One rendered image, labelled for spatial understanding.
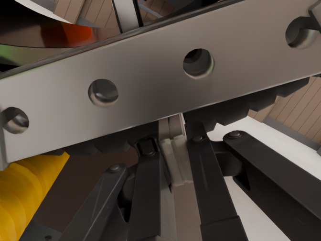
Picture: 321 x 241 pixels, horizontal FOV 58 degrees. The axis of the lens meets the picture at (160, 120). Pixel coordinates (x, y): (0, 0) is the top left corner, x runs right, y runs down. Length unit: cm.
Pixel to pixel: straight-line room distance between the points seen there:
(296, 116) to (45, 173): 461
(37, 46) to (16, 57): 2
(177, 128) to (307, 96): 460
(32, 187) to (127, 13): 16
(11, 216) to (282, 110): 452
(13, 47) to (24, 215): 12
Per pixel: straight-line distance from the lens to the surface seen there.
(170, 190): 15
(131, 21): 23
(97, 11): 412
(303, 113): 482
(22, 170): 26
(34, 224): 67
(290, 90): 24
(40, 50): 23
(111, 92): 18
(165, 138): 16
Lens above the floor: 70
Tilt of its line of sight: 19 degrees down
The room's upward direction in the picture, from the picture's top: 30 degrees clockwise
